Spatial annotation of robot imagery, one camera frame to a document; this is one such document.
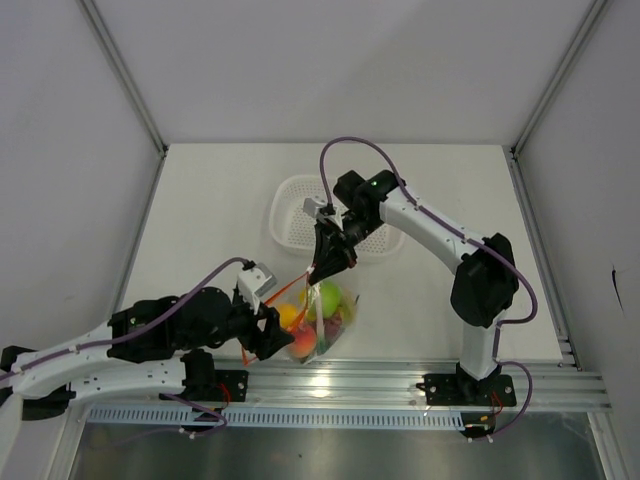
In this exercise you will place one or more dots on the red peach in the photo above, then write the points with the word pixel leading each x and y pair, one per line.
pixel 305 341

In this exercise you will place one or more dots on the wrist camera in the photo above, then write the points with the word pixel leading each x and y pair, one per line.
pixel 253 282
pixel 320 210

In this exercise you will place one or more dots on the red grape bunch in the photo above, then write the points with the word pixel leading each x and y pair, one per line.
pixel 335 325

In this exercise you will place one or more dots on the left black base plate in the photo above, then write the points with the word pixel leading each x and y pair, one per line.
pixel 231 385

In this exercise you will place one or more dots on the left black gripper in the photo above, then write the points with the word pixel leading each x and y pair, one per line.
pixel 264 343

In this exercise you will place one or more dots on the green apple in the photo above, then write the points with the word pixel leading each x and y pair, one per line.
pixel 330 295

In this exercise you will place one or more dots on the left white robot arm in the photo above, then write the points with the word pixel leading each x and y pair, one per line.
pixel 161 348

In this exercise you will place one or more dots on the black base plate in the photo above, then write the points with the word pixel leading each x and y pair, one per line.
pixel 231 385
pixel 450 390

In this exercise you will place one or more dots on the slotted cable duct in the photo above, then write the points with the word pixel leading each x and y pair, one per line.
pixel 163 415

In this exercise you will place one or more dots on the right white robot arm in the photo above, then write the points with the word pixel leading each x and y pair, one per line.
pixel 484 281

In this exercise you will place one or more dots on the orange fruit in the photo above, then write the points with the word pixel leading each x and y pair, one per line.
pixel 288 313

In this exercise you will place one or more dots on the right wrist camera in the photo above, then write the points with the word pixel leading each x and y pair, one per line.
pixel 320 210

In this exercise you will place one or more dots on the aluminium rail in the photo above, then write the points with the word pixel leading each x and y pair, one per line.
pixel 343 384

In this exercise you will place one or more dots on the yellow pear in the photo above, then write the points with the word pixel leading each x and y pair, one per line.
pixel 348 306

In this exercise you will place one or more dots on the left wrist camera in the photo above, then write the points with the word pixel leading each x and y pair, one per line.
pixel 253 282

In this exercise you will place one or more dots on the right aluminium frame post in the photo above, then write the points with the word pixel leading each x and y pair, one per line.
pixel 578 42

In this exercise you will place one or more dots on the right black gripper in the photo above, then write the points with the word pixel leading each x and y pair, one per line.
pixel 333 253

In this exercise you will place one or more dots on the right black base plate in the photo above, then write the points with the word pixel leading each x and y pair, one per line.
pixel 450 390

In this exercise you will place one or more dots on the white perforated plastic basket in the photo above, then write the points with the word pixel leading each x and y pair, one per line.
pixel 293 229

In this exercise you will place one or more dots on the left aluminium frame post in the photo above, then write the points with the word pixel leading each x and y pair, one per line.
pixel 116 61

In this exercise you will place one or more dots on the aluminium frame post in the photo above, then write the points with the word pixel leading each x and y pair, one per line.
pixel 116 61
pixel 578 42

